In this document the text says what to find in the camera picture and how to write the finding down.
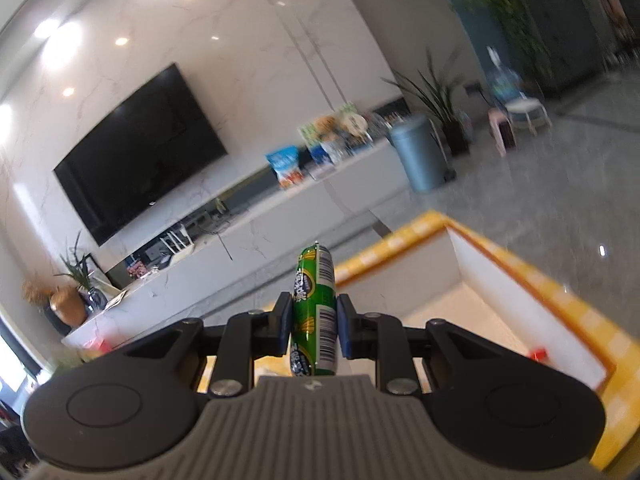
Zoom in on green snack packet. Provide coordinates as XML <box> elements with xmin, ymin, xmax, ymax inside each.
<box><xmin>290</xmin><ymin>242</ymin><xmax>337</xmax><ymax>376</ymax></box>

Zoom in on orange storage box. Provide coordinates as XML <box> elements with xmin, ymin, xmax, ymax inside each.
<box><xmin>335</xmin><ymin>211</ymin><xmax>639</xmax><ymax>478</ymax></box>

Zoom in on white wifi router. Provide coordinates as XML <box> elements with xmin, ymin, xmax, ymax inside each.
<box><xmin>160</xmin><ymin>223</ymin><xmax>195</xmax><ymax>266</ymax></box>

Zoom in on white marble tv console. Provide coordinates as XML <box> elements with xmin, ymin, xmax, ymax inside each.
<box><xmin>63</xmin><ymin>142</ymin><xmax>408</xmax><ymax>348</ymax></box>

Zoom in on blue chips bag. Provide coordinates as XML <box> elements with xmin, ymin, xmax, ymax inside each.
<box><xmin>266</xmin><ymin>145</ymin><xmax>304</xmax><ymax>190</ymax></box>

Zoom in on small plant in glass vase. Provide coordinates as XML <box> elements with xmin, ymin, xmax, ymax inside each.
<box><xmin>58</xmin><ymin>234</ymin><xmax>107</xmax><ymax>311</ymax></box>

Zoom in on brown round vase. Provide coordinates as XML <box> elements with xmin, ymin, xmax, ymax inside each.
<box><xmin>50</xmin><ymin>285</ymin><xmax>88</xmax><ymax>328</ymax></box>

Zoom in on grey blue trash bin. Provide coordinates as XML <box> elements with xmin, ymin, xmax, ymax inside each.
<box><xmin>390</xmin><ymin>115</ymin><xmax>447</xmax><ymax>193</ymax></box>

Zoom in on green white poster card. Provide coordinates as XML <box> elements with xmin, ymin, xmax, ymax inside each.
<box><xmin>298</xmin><ymin>103</ymin><xmax>374</xmax><ymax>166</ymax></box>

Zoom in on teddy bear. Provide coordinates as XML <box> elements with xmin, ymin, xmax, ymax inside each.
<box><xmin>314</xmin><ymin>115</ymin><xmax>338</xmax><ymax>141</ymax></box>

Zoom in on pink small heater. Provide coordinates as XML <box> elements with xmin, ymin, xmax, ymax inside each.
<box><xmin>488</xmin><ymin>108</ymin><xmax>516</xmax><ymax>157</ymax></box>

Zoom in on tall leafy potted plant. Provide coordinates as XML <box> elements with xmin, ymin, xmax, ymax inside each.
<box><xmin>383</xmin><ymin>44</ymin><xmax>470</xmax><ymax>157</ymax></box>

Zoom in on white round stool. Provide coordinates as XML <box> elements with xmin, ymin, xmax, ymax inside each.
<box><xmin>506</xmin><ymin>98</ymin><xmax>552</xmax><ymax>136</ymax></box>

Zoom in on blue water jug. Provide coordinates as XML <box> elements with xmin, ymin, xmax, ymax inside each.
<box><xmin>487</xmin><ymin>47</ymin><xmax>522</xmax><ymax>107</ymax></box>

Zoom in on dark cabinet with plants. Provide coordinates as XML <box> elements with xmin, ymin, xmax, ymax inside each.
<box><xmin>477</xmin><ymin>0</ymin><xmax>639</xmax><ymax>96</ymax></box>

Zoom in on black wall television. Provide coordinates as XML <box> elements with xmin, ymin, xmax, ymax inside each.
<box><xmin>54</xmin><ymin>64</ymin><xmax>227</xmax><ymax>245</ymax></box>

